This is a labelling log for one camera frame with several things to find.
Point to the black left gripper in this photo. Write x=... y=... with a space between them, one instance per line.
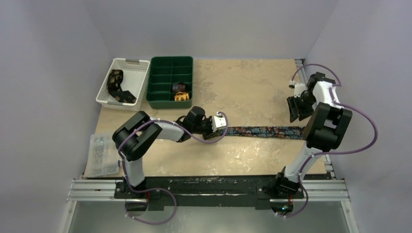
x=210 y=133

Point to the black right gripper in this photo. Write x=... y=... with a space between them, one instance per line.
x=298 y=104

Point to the navy floral tie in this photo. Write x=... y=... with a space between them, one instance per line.
x=284 y=132

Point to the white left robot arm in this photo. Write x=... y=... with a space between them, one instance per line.
x=134 y=137

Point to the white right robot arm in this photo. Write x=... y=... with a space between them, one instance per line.
x=324 y=131

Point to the rolled yellow tie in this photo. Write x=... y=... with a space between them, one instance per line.
x=182 y=96

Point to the rolled dark red tie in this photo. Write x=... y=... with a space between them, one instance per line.
x=178 y=87

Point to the white plastic basket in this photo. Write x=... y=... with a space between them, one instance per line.
x=135 y=80

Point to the black gold patterned tie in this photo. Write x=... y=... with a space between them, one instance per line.
x=113 y=85

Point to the clear plastic storage box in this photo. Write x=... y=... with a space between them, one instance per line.
x=103 y=158

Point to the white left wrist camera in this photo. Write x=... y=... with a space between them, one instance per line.
x=218 y=123

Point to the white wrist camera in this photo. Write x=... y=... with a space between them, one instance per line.
x=218 y=123
x=298 y=88

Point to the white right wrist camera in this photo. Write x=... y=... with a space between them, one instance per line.
x=298 y=88

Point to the aluminium frame rail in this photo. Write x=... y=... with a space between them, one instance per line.
x=233 y=171

